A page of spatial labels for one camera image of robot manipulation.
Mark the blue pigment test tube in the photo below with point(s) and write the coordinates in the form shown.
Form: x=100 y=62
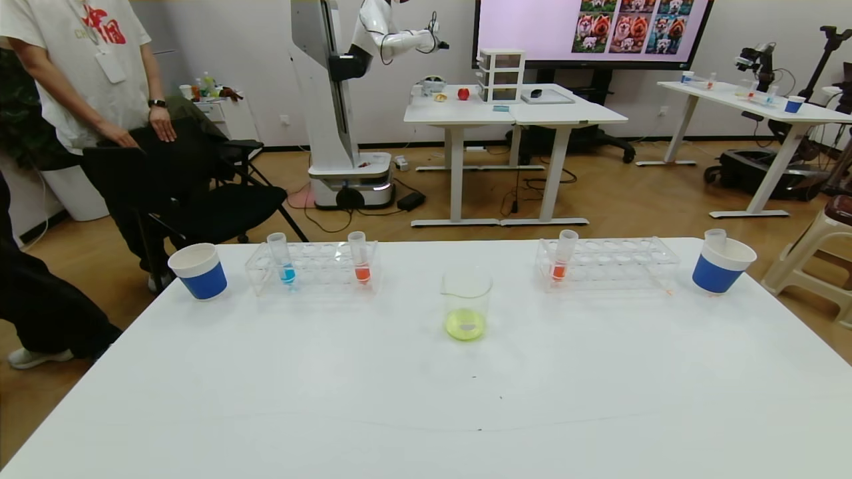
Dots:
x=286 y=273

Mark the yellow pigment test tube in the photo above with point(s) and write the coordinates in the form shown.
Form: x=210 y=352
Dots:
x=715 y=235

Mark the black wheeled robot base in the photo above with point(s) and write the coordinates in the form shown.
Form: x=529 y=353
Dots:
x=752 y=174

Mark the black distant robot arm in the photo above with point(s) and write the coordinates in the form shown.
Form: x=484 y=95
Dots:
x=755 y=60

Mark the orange pigment test tube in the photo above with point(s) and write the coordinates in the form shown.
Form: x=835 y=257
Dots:
x=361 y=273
x=559 y=270

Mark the clear glass beaker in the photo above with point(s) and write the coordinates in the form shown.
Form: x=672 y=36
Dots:
x=466 y=326

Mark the clear plastic test tube rack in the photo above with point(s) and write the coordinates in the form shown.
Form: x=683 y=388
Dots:
x=319 y=267
x=602 y=266

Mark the distant clear tube rack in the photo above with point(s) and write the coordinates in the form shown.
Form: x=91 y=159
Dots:
x=764 y=97
x=702 y=81

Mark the distant clear beaker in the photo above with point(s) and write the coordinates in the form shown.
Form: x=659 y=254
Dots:
x=745 y=90

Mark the black power adapter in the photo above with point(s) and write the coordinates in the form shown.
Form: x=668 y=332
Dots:
x=411 y=201

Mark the white power strip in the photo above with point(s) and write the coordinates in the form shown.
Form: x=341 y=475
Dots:
x=401 y=162

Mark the white standing desk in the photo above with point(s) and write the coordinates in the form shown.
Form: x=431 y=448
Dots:
x=459 y=110
x=745 y=100
x=566 y=113

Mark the small white round device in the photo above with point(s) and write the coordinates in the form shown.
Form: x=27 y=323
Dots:
x=432 y=84

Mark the white humanoid robot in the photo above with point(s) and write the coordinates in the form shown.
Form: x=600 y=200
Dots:
x=326 y=100

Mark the white mini drawer unit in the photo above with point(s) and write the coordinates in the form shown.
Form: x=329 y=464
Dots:
x=500 y=76

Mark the grey flat tray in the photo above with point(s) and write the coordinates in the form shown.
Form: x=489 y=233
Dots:
x=547 y=97

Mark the black display stand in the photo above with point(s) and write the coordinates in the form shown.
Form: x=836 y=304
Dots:
x=586 y=136

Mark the black folding chair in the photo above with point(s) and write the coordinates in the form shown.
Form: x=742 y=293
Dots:
x=236 y=156

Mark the white low cabinet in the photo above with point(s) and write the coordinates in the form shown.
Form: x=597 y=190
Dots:
x=233 y=116

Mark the blue white paper cup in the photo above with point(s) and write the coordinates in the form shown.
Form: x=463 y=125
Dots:
x=715 y=276
x=200 y=279

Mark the black office chair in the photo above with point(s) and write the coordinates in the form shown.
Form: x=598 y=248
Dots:
x=200 y=193

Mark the brown plush toy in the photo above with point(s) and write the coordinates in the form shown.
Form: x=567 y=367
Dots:
x=230 y=93

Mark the olive green jacket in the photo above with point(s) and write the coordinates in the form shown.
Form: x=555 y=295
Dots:
x=193 y=113

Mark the green drink bottle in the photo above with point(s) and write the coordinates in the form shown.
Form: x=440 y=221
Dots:
x=208 y=83

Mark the small white paper cup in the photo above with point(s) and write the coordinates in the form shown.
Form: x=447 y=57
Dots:
x=185 y=91

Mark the white plant pot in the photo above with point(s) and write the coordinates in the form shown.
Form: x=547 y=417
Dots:
x=66 y=193

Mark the person in white t-shirt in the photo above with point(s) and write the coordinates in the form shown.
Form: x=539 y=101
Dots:
x=86 y=66

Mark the beige plastic stool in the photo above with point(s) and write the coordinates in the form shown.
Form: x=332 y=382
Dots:
x=812 y=253

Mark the person in black clothes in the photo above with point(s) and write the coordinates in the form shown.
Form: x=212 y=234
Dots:
x=40 y=299

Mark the large green leafy plant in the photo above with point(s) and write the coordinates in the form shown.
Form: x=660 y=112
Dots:
x=16 y=120

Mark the large wall display screen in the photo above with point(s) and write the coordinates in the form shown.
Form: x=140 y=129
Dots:
x=592 y=33

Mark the black camera tripod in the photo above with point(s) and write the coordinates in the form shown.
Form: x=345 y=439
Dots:
x=829 y=60

